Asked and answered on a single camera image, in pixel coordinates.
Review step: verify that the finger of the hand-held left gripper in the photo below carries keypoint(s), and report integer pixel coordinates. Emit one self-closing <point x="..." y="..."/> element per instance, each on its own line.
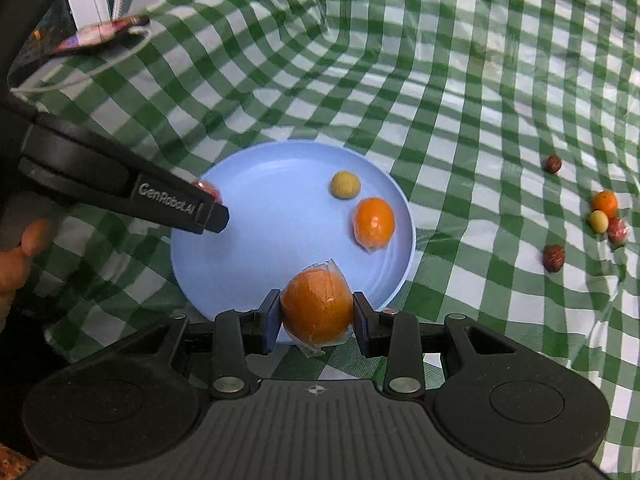
<point x="170" y="197"/>

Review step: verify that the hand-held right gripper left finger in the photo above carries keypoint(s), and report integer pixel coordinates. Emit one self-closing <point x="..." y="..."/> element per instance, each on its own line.
<point x="272" y="321"/>

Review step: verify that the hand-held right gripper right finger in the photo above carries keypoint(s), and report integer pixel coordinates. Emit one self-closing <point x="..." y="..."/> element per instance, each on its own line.
<point x="362" y="321"/>

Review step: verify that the red fruit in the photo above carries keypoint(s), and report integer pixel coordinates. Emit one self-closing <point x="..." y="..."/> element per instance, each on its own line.
<point x="618" y="231"/>
<point x="210" y="191"/>

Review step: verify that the large orange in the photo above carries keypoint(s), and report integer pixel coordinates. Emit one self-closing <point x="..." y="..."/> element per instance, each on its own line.
<point x="317" y="307"/>

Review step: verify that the light blue plate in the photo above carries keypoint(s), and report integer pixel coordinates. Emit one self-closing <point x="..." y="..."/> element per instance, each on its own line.
<point x="280" y="245"/>

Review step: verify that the pale yellow round fruit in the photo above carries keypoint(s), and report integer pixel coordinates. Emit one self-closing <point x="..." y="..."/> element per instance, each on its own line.
<point x="598" y="221"/>

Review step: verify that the person's left hand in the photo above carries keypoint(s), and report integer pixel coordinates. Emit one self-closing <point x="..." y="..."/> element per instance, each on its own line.
<point x="20" y="270"/>

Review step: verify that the clear round plate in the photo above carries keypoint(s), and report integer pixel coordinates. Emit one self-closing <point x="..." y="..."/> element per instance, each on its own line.
<point x="75" y="70"/>

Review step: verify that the small wrapped orange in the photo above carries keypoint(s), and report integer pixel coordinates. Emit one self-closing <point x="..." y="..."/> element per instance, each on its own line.
<point x="375" y="222"/>

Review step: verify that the colourful foil packet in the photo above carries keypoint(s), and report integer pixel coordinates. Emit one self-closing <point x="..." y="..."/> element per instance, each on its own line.
<point x="100" y="32"/>

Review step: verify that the olive yellow round fruit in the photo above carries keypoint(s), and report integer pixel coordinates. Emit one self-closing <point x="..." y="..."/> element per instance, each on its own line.
<point x="345" y="185"/>

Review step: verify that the brown round fruit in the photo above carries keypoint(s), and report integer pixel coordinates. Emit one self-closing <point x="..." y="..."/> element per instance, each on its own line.
<point x="552" y="164"/>
<point x="554" y="258"/>

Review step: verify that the green checked tablecloth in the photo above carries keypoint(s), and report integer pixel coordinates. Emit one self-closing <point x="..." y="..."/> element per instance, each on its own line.
<point x="400" y="85"/>

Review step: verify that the tiny orange fruit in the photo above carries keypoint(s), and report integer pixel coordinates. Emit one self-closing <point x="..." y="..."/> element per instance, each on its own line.
<point x="605" y="201"/>

